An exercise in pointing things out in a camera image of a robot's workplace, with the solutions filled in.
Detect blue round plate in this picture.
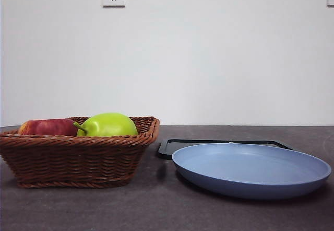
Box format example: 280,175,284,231
171,143,332,200

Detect red apple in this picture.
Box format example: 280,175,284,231
17,118,79,137

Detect brown wicker basket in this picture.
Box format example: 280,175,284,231
0,115,160,189

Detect green apple with stem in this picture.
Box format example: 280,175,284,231
73,112,138,137

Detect black flat tray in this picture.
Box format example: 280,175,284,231
158,138,298,160

